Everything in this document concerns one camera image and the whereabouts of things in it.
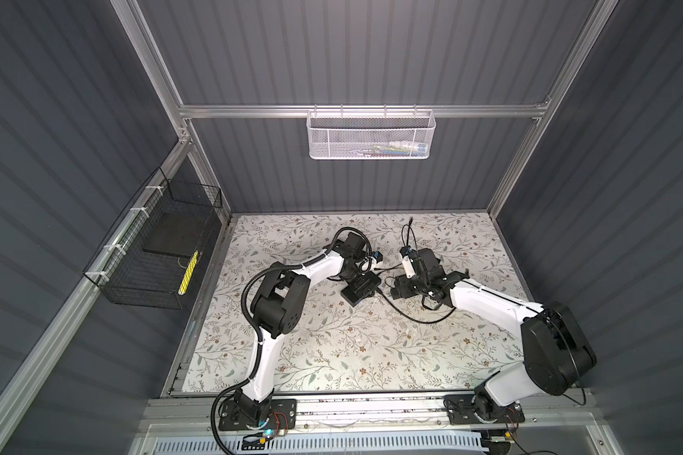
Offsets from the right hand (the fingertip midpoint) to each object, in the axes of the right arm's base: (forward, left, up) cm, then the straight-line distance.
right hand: (405, 282), depth 91 cm
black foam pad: (+1, +64, +24) cm, 68 cm away
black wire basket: (-5, +69, +22) cm, 72 cm away
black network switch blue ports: (-3, +15, +2) cm, 15 cm away
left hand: (+4, +13, -7) cm, 15 cm away
